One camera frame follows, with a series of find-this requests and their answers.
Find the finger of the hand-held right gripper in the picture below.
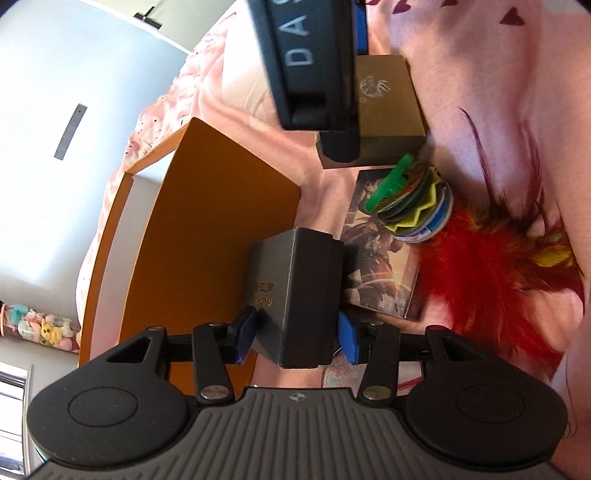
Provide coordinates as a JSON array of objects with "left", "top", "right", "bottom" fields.
[{"left": 353, "top": 0, "right": 369, "bottom": 54}]

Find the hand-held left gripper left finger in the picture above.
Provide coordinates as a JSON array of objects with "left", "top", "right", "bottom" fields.
[{"left": 99, "top": 305, "right": 258, "bottom": 404}]

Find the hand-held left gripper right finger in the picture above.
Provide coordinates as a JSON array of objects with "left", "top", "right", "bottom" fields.
[{"left": 337, "top": 311, "right": 492, "bottom": 401}]

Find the dark grey box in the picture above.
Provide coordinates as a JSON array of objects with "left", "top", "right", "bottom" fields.
[{"left": 248, "top": 227, "right": 346, "bottom": 369}]

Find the kraft brown box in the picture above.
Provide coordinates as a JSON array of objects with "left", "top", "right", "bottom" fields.
[{"left": 315, "top": 54, "right": 426, "bottom": 170}]

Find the orange cardboard box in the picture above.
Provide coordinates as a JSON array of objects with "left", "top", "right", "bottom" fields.
[{"left": 78, "top": 117, "right": 302, "bottom": 370}]

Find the red feather toy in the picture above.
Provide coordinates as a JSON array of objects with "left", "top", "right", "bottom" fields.
[{"left": 397, "top": 108, "right": 585, "bottom": 393}]

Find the illustrated card box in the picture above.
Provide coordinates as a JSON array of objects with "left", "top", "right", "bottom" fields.
[{"left": 339, "top": 168, "right": 423, "bottom": 321}]

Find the white door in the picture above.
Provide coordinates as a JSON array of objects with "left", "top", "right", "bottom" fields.
[{"left": 108, "top": 0, "right": 245, "bottom": 54}]

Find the pink printed blanket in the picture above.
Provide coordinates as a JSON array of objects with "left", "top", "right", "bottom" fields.
[{"left": 76, "top": 0, "right": 591, "bottom": 480}]

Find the stack of colourful round discs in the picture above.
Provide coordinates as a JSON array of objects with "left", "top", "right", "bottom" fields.
[{"left": 365, "top": 154, "right": 455, "bottom": 243}]

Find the clear tube of plush toys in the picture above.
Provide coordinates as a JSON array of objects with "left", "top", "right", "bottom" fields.
[{"left": 0, "top": 302, "right": 81, "bottom": 354}]

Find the window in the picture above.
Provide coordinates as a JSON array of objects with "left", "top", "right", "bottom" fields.
[{"left": 0, "top": 360, "right": 33, "bottom": 480}]

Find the black door handle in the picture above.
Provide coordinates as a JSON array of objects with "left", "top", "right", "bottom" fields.
[{"left": 133, "top": 6, "right": 162, "bottom": 31}]

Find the grey wall switch panel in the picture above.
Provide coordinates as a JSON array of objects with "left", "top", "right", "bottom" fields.
[{"left": 54, "top": 104, "right": 88, "bottom": 161}]

